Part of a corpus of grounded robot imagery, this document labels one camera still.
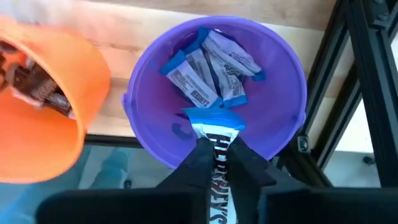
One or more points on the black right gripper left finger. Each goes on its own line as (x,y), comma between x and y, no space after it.
(196,168)

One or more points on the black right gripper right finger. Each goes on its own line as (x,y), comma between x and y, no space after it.
(248,168)

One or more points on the brown chocolate bar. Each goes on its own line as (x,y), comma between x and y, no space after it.
(6,62)
(60,104)
(34,84)

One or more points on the orange pumpkin face bucket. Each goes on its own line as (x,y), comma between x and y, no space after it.
(37,143)

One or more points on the purple plastic bucket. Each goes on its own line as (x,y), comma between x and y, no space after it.
(273,109)

